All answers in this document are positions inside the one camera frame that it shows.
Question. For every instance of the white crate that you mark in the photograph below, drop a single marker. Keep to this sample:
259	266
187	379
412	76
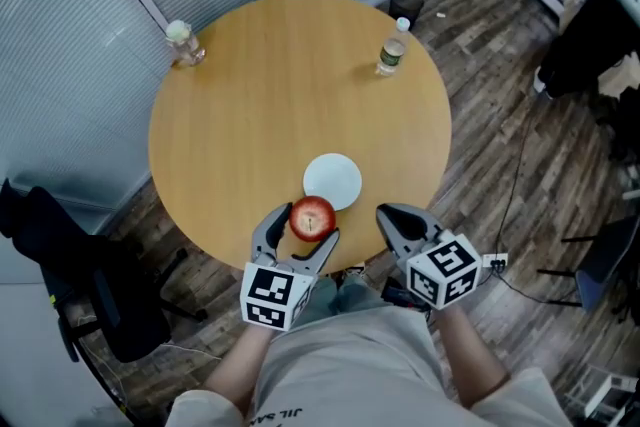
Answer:
605	397

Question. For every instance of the black mesh waste bin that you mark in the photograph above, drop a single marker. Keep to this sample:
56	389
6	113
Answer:
406	5

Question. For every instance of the person's beige shirt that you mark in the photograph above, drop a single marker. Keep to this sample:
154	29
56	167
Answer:
350	365

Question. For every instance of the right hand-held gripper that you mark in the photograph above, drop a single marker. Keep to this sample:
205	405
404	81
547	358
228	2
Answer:
442	272

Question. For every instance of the red apple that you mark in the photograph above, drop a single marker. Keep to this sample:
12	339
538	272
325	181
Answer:
306	215

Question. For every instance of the clear plastic water bottle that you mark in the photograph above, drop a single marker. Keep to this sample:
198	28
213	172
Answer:
392	52

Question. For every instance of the white plate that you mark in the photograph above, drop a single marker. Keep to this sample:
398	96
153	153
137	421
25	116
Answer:
332	177

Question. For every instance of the clear glass jar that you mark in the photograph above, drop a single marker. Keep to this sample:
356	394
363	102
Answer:
185	46

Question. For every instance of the person's grey trouser legs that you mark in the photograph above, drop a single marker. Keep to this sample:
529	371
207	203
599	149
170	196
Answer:
345	295

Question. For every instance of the white power strip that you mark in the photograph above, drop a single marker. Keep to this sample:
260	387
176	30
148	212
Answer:
495	260

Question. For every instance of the person's left forearm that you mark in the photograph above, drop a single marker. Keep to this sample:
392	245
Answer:
240	365

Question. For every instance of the person's right forearm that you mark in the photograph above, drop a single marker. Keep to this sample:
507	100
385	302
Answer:
470	355

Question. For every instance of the dark blue chair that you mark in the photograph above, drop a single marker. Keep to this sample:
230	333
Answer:
605	265

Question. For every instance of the black office chair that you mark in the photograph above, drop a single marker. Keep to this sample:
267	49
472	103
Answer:
85	280

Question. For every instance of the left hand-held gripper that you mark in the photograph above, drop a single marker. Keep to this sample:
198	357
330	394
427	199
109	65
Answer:
272	292

